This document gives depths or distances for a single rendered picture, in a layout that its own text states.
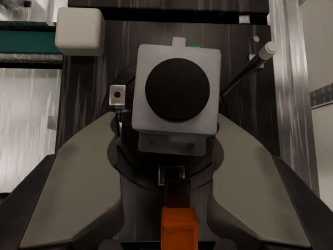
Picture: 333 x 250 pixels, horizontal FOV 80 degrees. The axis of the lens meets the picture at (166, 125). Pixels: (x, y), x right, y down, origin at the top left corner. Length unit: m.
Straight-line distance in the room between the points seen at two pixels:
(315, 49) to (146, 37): 0.32
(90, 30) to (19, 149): 0.18
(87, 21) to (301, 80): 0.25
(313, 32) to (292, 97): 0.21
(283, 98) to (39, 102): 0.31
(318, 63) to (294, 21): 0.15
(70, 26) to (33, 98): 0.12
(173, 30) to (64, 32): 0.12
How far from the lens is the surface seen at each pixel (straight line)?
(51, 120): 0.25
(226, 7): 0.29
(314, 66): 0.45
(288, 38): 0.31
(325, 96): 0.31
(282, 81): 0.28
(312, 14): 0.50
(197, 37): 0.26
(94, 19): 0.25
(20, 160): 0.32
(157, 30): 0.26
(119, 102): 0.19
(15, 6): 0.32
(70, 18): 0.26
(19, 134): 0.32
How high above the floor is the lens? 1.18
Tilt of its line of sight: 81 degrees down
